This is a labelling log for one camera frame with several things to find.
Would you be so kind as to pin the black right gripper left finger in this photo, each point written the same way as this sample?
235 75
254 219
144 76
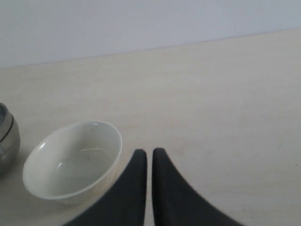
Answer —
124 203

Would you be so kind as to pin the steel bowl with ribbed base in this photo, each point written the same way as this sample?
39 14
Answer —
6 121

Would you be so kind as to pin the white ceramic bowl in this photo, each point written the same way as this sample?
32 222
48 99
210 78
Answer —
74 164

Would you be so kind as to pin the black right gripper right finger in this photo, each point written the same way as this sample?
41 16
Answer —
175 202

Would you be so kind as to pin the smooth stainless steel bowl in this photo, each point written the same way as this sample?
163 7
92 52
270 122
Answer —
9 146

